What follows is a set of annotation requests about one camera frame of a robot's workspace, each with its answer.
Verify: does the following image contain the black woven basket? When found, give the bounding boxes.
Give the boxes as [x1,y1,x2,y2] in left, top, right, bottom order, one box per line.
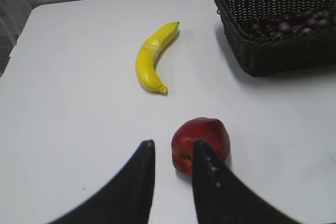
[214,0,335,77]

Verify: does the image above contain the purple grape bunch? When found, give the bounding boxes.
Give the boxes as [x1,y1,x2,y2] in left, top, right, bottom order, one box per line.
[248,8,335,39]

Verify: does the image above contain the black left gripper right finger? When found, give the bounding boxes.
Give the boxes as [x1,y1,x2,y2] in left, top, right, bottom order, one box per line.
[192,140,296,223]

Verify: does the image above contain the red apple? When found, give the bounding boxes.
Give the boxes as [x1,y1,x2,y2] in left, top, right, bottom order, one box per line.
[171,117,230,178]

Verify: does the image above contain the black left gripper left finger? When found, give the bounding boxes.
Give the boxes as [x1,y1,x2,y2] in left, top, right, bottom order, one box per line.
[52,140,155,223]

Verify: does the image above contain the yellow banana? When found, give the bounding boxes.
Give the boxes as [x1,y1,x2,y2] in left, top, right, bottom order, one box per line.
[135,22,180,95]

